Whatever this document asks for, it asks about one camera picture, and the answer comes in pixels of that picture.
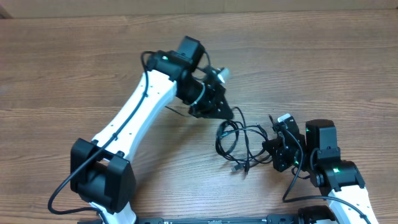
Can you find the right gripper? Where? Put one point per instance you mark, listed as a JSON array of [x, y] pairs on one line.
[[280, 152]]

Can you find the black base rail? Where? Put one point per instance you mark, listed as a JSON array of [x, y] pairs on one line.
[[214, 220]]

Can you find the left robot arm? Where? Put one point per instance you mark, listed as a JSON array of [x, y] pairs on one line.
[[101, 172]]

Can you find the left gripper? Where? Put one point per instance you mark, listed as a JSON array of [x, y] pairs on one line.
[[217, 98]]

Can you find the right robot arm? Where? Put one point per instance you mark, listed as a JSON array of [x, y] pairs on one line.
[[316, 152]]

